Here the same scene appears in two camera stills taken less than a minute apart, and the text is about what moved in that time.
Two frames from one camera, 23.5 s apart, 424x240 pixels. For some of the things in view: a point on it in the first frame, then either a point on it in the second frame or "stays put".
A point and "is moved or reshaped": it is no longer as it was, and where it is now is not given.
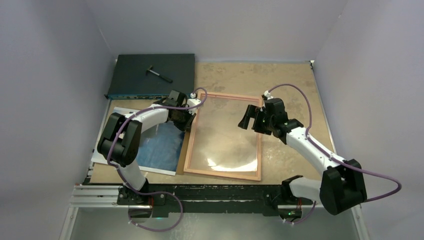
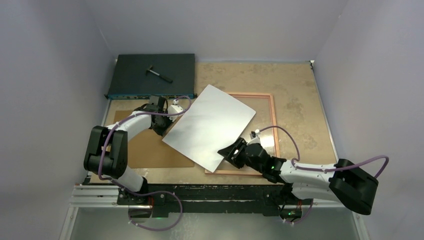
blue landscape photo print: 160,149 to 214,122
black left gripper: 186,127 to 162,131
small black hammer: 149,69 stays put
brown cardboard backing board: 180,168 to 145,149
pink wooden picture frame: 209,99 is moved or reshaped
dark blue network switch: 129,80 stays put
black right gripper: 249,113 to 228,153
